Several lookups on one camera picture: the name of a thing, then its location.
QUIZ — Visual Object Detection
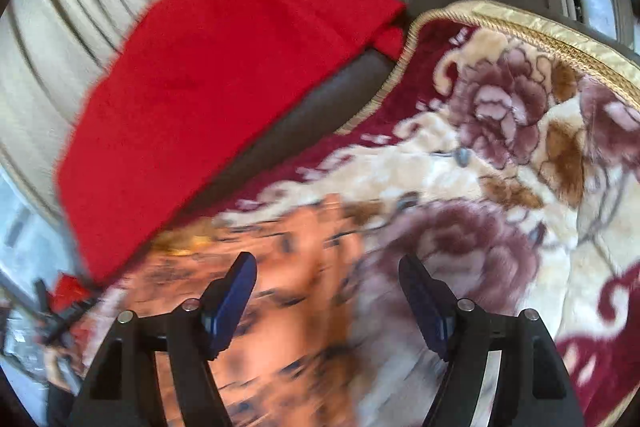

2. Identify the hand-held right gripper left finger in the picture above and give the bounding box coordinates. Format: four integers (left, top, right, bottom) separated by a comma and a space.
67, 251, 258, 427

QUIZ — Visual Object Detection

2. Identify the red blanket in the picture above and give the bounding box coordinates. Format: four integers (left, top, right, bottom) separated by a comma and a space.
52, 0, 408, 288

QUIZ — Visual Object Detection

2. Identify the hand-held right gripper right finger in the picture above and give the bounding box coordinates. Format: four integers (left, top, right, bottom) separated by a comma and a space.
397, 254, 586, 427

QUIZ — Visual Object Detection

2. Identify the orange floral blouse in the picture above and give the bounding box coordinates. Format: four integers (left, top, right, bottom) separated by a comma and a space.
85, 192, 381, 427

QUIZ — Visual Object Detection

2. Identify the floral plush blanket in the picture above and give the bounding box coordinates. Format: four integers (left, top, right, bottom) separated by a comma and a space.
80, 0, 640, 427

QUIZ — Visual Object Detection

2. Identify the white refrigerator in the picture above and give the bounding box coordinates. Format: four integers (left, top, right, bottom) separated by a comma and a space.
0, 172, 71, 308

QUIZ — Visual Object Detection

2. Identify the beige dotted curtain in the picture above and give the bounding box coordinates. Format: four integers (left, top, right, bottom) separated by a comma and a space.
0, 0, 391, 228

